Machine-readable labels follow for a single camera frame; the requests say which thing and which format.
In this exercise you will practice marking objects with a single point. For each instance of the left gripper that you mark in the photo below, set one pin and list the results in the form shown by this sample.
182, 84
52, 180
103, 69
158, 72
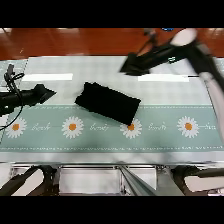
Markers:
41, 94

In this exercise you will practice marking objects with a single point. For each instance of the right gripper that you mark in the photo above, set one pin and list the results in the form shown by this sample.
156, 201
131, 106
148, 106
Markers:
135, 65

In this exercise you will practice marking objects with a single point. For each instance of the black garment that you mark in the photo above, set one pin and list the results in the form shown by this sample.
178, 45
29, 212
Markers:
108, 103

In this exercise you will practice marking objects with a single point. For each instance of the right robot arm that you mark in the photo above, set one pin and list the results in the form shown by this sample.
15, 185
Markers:
200, 56

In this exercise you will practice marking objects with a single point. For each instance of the silver frame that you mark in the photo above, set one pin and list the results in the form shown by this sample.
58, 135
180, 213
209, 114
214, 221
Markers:
135, 185

